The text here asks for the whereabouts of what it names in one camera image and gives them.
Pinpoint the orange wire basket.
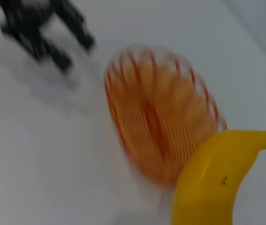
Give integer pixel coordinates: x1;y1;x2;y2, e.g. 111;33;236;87
103;44;228;187

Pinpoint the yellow banana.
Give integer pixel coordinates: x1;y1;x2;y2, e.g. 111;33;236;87
171;130;266;225

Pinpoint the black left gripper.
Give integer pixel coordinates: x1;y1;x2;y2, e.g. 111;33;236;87
0;0;95;71

